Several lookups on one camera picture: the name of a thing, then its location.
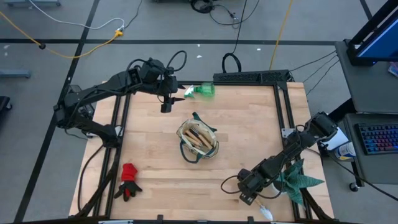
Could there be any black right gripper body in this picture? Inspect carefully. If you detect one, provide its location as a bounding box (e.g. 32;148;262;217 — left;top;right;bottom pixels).
237;168;266;198

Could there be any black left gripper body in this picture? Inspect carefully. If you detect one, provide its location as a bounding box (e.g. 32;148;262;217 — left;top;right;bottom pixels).
156;74;178;105

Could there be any green plastic spray bottle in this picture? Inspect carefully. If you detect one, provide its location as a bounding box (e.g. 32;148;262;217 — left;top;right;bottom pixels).
183;82;216;100

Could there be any wooden-handled narrow trowel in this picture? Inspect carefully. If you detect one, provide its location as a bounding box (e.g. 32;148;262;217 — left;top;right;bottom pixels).
256;198;274;222

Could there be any beige green-trimmed gardening bag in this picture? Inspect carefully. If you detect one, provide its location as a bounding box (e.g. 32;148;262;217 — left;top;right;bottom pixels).
175;111;220;164

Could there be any red and black garden glove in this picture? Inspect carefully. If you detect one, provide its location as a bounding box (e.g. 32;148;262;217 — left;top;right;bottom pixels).
113;162;144;202

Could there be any artificial plant in white pot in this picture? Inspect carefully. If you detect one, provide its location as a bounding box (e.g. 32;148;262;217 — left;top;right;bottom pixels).
273;157;326;205

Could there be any black perforated electronics box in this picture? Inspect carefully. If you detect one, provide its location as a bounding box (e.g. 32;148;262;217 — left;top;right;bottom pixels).
212;69;290;84

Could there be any white paper sheet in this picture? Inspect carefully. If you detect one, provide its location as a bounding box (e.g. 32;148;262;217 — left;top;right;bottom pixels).
323;126;349;152

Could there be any white and blue container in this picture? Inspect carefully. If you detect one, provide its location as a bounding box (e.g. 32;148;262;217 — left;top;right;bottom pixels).
333;141;358;162

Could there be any grey keyboard desk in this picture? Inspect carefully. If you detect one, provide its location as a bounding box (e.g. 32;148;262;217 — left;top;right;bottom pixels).
343;112;398;185

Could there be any black backlit keyboard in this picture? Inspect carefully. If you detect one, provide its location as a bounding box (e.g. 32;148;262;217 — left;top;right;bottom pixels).
356;123;398;156

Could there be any grey side desk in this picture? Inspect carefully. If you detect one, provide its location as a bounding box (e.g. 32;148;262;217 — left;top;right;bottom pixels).
335;39;398;114

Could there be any grey cart base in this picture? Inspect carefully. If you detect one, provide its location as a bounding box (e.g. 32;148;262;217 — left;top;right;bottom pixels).
0;68;32;79
2;0;62;7

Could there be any black floor object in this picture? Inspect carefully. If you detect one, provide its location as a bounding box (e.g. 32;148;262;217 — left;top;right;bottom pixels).
0;95;13;112

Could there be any monitor with black stand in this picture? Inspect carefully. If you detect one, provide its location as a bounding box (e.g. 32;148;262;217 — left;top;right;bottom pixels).
346;0;398;67

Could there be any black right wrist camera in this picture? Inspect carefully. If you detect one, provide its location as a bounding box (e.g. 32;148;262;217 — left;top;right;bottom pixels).
239;191;259;206

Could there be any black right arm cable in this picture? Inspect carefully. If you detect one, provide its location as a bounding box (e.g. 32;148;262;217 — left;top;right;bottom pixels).
220;174;284;200

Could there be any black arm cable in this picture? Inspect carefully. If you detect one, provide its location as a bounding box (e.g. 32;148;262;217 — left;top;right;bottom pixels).
166;50;188;74
220;174;284;200

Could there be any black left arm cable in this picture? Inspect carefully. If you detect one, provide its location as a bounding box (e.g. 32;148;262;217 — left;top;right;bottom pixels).
166;50;188;74

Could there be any black looped floor cable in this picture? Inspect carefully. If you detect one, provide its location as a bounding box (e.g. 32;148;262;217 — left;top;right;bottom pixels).
221;0;249;74

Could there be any yellow floor extension cord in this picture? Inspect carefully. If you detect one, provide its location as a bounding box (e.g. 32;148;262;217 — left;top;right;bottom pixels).
0;11;124;60

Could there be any black floor cable bundle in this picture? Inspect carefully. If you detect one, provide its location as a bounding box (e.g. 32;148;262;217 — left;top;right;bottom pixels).
189;0;261;29

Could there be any yellow hanging cable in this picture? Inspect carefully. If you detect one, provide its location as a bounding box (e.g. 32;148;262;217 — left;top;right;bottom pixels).
269;0;295;71

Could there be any white floor cable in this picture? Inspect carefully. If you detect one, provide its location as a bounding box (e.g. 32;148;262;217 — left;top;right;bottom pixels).
27;0;126;32

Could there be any black table cable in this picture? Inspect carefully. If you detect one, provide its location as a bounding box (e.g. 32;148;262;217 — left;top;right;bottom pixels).
76;143;105;213

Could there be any thin black desk cable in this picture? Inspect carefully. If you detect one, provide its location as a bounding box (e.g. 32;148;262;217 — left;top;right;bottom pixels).
303;55;340;83
306;59;340;96
289;50;338;73

